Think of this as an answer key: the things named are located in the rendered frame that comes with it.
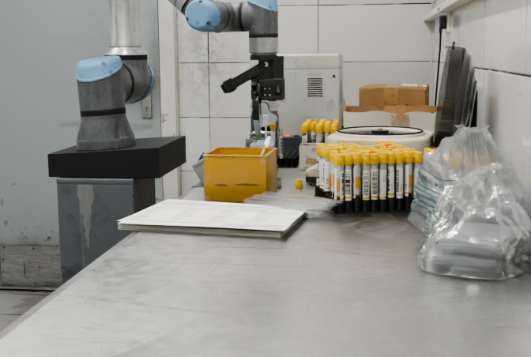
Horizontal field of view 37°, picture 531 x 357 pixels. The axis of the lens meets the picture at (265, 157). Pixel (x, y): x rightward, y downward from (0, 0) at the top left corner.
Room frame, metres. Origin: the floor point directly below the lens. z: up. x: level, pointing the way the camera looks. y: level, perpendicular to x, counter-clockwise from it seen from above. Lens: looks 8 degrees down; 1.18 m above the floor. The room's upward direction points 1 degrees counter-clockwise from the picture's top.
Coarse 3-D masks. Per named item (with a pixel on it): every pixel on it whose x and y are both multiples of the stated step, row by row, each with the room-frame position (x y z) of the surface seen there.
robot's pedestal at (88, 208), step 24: (72, 192) 1.95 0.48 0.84; (96, 192) 1.94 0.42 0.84; (120, 192) 1.93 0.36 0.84; (144, 192) 2.01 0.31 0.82; (72, 216) 1.95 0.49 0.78; (96, 216) 1.94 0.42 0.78; (120, 216) 1.93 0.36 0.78; (72, 240) 1.95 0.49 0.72; (96, 240) 1.94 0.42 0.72; (120, 240) 1.93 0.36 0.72; (72, 264) 1.95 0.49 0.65
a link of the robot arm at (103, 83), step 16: (80, 64) 2.00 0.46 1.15; (96, 64) 1.98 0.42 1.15; (112, 64) 2.00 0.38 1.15; (80, 80) 1.99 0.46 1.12; (96, 80) 1.98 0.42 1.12; (112, 80) 2.00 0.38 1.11; (128, 80) 2.06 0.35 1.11; (80, 96) 2.00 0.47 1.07; (96, 96) 1.98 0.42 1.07; (112, 96) 1.99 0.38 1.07; (128, 96) 2.08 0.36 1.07
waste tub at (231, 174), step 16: (208, 160) 1.59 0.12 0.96; (224, 160) 1.59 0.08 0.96; (240, 160) 1.58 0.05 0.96; (256, 160) 1.57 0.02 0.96; (272, 160) 1.64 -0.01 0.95; (208, 176) 1.59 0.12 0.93; (224, 176) 1.59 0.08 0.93; (240, 176) 1.58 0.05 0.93; (256, 176) 1.57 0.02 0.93; (272, 176) 1.64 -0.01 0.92; (208, 192) 1.59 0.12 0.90; (224, 192) 1.59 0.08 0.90; (240, 192) 1.58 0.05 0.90; (256, 192) 1.57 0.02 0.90
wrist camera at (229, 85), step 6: (258, 66) 2.02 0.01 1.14; (246, 72) 2.02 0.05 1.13; (252, 72) 2.01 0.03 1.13; (258, 72) 2.01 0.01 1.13; (234, 78) 2.02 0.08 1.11; (240, 78) 2.02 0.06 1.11; (246, 78) 2.02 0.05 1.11; (222, 84) 2.03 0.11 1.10; (228, 84) 2.02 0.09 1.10; (234, 84) 2.02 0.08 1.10; (240, 84) 2.02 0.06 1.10; (228, 90) 2.02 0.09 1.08; (234, 90) 2.03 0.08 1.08
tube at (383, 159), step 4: (380, 152) 1.49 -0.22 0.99; (384, 152) 1.49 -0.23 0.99; (380, 156) 1.49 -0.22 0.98; (384, 156) 1.48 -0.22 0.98; (380, 160) 1.48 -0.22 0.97; (384, 160) 1.48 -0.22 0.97; (380, 164) 1.49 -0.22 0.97; (384, 164) 1.48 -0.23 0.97; (380, 168) 1.49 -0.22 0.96; (384, 168) 1.48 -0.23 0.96; (380, 172) 1.49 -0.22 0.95; (384, 172) 1.48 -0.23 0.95; (380, 176) 1.49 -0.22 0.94; (384, 176) 1.48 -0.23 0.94; (380, 180) 1.49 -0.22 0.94; (384, 180) 1.48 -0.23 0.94; (380, 184) 1.49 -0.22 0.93; (384, 184) 1.48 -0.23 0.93; (380, 188) 1.49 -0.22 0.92; (384, 188) 1.48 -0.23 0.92; (380, 192) 1.49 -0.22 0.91; (384, 192) 1.48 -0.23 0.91; (380, 196) 1.49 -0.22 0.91; (384, 196) 1.48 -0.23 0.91
